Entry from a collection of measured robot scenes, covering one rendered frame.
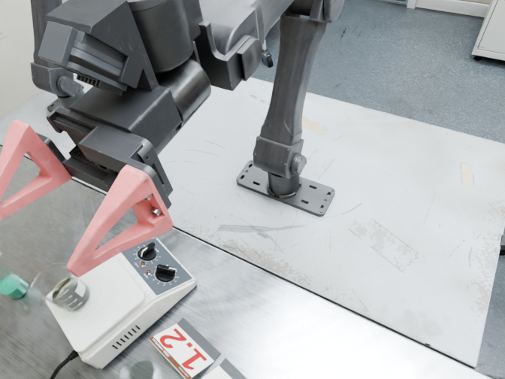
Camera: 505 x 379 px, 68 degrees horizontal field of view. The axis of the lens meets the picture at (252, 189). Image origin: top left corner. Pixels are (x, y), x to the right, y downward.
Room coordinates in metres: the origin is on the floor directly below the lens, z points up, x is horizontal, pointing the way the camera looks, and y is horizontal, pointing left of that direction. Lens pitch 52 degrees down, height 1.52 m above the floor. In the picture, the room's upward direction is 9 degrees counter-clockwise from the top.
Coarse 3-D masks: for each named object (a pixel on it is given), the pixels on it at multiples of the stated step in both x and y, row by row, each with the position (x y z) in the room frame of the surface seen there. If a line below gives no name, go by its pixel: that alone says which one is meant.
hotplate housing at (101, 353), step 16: (144, 288) 0.26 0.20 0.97; (176, 288) 0.26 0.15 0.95; (192, 288) 0.27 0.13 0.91; (144, 304) 0.24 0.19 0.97; (160, 304) 0.24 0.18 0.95; (176, 304) 0.25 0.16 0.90; (128, 320) 0.21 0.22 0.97; (144, 320) 0.22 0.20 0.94; (112, 336) 0.20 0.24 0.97; (128, 336) 0.20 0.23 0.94; (96, 352) 0.18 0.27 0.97; (112, 352) 0.18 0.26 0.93
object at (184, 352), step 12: (156, 336) 0.20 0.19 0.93; (168, 336) 0.20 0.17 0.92; (180, 336) 0.20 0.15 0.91; (168, 348) 0.17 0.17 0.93; (180, 348) 0.17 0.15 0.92; (192, 348) 0.17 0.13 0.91; (180, 360) 0.15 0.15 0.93; (192, 360) 0.15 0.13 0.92; (204, 360) 0.15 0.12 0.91; (192, 372) 0.13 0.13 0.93
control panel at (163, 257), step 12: (156, 240) 0.37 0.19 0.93; (132, 252) 0.34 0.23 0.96; (156, 252) 0.34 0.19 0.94; (132, 264) 0.31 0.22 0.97; (156, 264) 0.31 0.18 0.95; (168, 264) 0.31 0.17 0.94; (144, 276) 0.29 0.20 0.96; (180, 276) 0.29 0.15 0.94; (156, 288) 0.26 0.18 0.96; (168, 288) 0.26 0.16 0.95
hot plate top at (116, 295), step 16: (96, 272) 0.29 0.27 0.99; (112, 272) 0.29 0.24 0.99; (128, 272) 0.29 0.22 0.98; (96, 288) 0.27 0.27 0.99; (112, 288) 0.26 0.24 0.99; (128, 288) 0.26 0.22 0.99; (48, 304) 0.25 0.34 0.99; (96, 304) 0.24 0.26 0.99; (112, 304) 0.24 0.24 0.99; (128, 304) 0.23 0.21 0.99; (64, 320) 0.22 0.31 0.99; (80, 320) 0.22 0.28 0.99; (96, 320) 0.21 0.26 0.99; (112, 320) 0.21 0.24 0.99; (80, 336) 0.20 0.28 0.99; (96, 336) 0.19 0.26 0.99; (80, 352) 0.17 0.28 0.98
